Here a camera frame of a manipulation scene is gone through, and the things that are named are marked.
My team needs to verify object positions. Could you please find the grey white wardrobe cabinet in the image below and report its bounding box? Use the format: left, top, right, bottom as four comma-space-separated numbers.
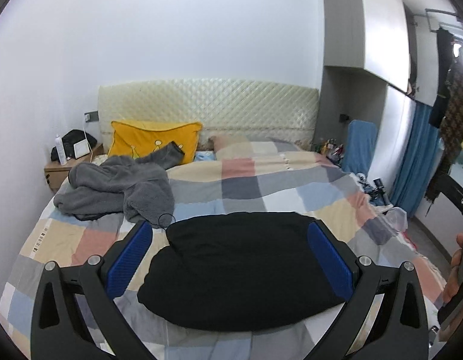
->
314, 0, 442, 151

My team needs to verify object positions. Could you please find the metal clothes rack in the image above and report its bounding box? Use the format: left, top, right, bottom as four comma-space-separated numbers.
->
414, 8, 463, 41

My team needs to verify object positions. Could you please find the plaid hanging garment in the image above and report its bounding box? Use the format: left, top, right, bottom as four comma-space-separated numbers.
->
425, 62, 463, 203

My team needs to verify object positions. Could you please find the yellow pillow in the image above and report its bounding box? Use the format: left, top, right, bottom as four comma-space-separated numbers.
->
108, 119, 202, 164

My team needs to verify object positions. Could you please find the wooden nightstand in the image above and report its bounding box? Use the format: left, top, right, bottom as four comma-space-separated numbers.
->
44, 144, 104, 194

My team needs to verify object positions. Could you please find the grey fleece garment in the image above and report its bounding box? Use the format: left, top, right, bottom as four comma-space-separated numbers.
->
53, 141, 184, 228

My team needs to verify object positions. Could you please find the white bottle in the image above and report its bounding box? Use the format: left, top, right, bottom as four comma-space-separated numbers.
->
55, 135, 67, 166

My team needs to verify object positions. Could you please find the black bag on nightstand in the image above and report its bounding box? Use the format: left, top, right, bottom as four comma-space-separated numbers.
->
61, 129, 97, 159

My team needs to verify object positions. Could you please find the wall socket panel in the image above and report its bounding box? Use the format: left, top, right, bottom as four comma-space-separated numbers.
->
84, 111, 99, 123

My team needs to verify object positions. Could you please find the cream quilted headboard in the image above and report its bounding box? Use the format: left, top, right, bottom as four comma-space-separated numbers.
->
97, 78, 319, 147

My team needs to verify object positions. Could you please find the person's right hand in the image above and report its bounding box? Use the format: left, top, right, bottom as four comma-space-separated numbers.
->
439, 232, 463, 342

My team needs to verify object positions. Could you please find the black hanging garment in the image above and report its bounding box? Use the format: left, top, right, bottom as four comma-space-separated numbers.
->
429, 28, 454, 128

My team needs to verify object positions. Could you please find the black puffer jacket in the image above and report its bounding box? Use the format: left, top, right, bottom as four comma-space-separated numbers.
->
137, 212, 345, 332

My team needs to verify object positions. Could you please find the pink checked pillow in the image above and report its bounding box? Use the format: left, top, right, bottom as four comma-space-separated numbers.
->
209, 135, 253, 160

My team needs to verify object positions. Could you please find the blue cloth on chair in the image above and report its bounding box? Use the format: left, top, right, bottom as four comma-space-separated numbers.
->
341, 119, 378, 176

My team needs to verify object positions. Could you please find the blue curtain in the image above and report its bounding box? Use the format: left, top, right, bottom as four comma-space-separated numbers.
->
391, 102, 439, 218

